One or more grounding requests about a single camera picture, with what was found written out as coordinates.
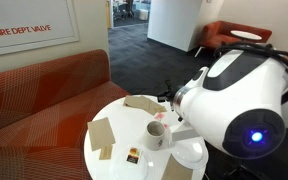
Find dark snack packet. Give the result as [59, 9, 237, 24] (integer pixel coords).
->
[125, 147, 142, 165]

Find small round white table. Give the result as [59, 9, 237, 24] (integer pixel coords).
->
[230, 29, 263, 42]

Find small brown paper packet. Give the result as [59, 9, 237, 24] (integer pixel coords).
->
[98, 143, 114, 161]

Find fire dept valve sign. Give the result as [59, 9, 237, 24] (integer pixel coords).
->
[0, 0, 81, 59]

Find clear plastic plate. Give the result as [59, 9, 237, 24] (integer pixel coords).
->
[111, 144, 156, 180]

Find small red armchair sofa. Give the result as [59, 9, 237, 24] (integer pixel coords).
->
[194, 20, 274, 58]

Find white paper plate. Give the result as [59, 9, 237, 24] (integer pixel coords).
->
[170, 139, 209, 170]

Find red patterned sofa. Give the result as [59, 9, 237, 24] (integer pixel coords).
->
[0, 49, 132, 180]

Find thick black cable bundle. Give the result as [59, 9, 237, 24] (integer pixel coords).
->
[213, 41, 288, 105]

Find black office chair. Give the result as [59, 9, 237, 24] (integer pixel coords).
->
[121, 0, 136, 20]

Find white mug with cartoon print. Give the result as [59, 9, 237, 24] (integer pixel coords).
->
[143, 120, 172, 152]

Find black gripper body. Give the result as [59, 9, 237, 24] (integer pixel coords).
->
[156, 79, 179, 105]

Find wooden door frame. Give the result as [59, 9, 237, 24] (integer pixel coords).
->
[104, 0, 114, 30]

